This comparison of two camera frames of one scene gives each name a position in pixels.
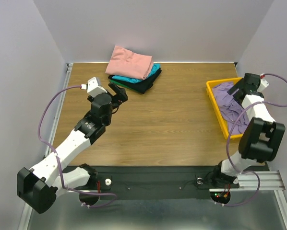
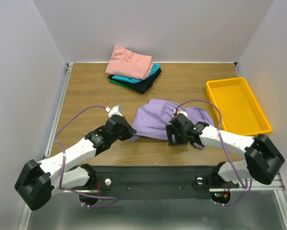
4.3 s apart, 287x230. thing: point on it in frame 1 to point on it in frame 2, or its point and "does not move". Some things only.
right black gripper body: x=237 y=91 to x=171 y=136
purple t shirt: x=230 y=109 to x=149 y=119
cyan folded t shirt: x=156 y=66 does not move
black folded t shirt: x=142 y=87 does not move
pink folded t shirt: x=125 y=63 does not move
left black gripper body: x=108 y=121 to x=125 y=134
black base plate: x=157 y=182 does not move
